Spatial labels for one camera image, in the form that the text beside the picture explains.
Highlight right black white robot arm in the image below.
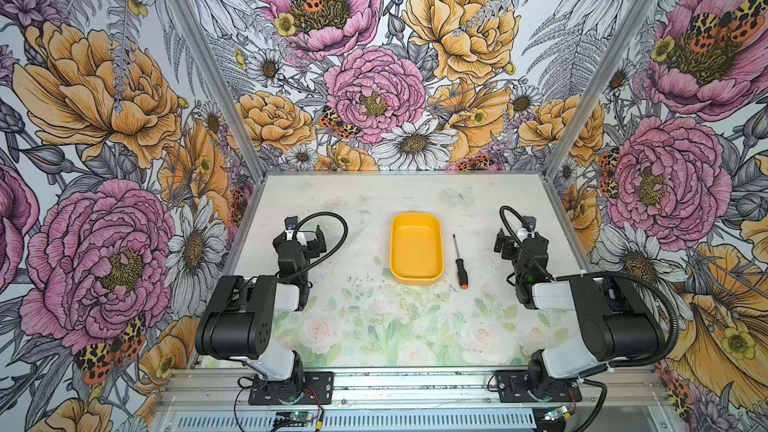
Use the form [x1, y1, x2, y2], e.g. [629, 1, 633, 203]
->
[488, 205, 681, 403]

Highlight right aluminium corner post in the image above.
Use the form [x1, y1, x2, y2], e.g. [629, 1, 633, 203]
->
[542, 0, 658, 182]

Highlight aluminium front rail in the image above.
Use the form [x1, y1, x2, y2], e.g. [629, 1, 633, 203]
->
[151, 366, 686, 431]

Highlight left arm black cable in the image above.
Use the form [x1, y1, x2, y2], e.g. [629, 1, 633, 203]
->
[277, 211, 350, 284]

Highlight green circuit board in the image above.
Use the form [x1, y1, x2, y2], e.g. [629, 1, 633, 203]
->
[271, 411, 319, 432]

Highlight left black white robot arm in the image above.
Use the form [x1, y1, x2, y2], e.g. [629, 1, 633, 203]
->
[194, 217, 327, 405]

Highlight aluminium corner post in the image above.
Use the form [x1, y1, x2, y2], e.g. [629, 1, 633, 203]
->
[542, 0, 658, 182]
[167, 0, 266, 185]

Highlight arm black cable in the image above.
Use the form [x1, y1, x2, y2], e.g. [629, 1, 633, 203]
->
[277, 211, 350, 284]
[499, 205, 680, 432]

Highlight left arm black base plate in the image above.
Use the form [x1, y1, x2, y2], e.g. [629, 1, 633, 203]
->
[247, 372, 335, 406]

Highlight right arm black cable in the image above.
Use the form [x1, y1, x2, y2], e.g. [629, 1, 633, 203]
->
[499, 205, 680, 432]

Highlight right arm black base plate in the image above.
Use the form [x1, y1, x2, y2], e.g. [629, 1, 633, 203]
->
[487, 370, 582, 403]

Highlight left aluminium corner post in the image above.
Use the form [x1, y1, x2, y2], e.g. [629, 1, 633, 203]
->
[167, 0, 266, 185]

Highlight black orange handled screwdriver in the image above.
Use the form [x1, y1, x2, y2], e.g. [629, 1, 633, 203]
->
[452, 234, 469, 290]

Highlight yellow plastic bin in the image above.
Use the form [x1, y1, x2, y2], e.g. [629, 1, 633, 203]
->
[390, 212, 445, 286]

